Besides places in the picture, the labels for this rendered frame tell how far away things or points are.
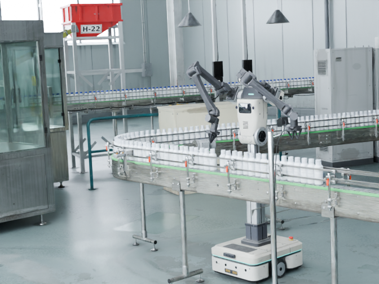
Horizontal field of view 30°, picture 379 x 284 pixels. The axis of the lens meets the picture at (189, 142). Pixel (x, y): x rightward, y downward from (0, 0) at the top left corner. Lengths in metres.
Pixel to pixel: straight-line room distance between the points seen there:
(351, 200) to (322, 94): 6.96
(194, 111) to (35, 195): 2.59
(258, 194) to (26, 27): 4.00
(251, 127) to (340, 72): 5.60
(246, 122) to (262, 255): 1.10
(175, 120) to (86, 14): 3.22
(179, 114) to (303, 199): 4.92
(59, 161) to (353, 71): 4.76
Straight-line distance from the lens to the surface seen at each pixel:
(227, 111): 9.80
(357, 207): 4.53
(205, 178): 5.42
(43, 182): 8.30
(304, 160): 4.78
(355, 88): 11.50
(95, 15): 12.01
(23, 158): 8.15
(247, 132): 5.89
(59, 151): 10.61
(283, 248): 6.04
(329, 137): 7.92
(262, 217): 6.07
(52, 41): 10.52
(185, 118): 9.53
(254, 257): 5.79
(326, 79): 11.31
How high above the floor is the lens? 1.88
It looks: 7 degrees down
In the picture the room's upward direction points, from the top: 3 degrees counter-clockwise
